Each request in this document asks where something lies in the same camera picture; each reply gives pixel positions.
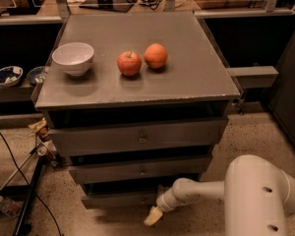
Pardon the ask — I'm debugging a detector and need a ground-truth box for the grey bottom drawer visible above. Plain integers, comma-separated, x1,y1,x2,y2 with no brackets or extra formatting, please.
80,180,175,210

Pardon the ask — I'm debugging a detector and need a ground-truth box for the grey drawer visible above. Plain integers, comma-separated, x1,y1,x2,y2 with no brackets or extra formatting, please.
80,180,175,210
69,155,211,184
49,117,228,156

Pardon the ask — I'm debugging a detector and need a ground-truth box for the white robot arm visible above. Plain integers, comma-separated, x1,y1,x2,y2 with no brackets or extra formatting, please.
145,154,295,236

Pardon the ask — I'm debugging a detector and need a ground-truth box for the grey middle drawer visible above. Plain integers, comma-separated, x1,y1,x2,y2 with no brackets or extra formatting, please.
69,155,211,184

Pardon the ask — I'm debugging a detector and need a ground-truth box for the grey top drawer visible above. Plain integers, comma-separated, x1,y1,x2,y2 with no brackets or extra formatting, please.
49,117,228,156

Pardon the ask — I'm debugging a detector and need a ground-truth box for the grey drawer cabinet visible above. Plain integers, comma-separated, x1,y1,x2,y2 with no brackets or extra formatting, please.
30,11,242,206

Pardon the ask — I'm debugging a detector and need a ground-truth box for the snack wrapper pile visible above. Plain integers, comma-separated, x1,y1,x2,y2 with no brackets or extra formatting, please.
29,118,59,167

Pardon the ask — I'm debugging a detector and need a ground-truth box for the black tripod leg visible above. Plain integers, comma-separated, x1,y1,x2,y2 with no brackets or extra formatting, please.
12,158,44,236

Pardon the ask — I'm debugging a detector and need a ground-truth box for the plastic water bottle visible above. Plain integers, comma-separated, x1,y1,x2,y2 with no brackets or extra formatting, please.
0,196,21,218

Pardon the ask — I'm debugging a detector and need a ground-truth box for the red apple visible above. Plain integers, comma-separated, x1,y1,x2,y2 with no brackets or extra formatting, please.
117,51,142,77

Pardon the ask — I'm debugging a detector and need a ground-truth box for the orange fruit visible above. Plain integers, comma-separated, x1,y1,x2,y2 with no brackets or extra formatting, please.
144,43,168,69

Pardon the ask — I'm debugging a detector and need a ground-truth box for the grey side shelf block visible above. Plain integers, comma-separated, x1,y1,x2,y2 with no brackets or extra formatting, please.
227,66,278,89

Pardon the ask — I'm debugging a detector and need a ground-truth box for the white ceramic bowl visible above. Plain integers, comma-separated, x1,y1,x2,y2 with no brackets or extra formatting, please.
52,42,94,77

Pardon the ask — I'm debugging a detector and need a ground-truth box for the small dark bowl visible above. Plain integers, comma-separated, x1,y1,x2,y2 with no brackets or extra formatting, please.
27,66,47,85

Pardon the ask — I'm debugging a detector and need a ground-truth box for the blue white patterned bowl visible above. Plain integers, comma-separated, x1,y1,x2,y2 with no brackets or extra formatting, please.
0,66,23,88

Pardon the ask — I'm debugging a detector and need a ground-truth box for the black monitor stand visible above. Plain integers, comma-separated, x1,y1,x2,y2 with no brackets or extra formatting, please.
79,0,135,13

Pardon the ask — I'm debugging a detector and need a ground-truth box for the black floor cable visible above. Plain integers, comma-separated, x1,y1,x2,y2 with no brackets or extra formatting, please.
0,118,64,236

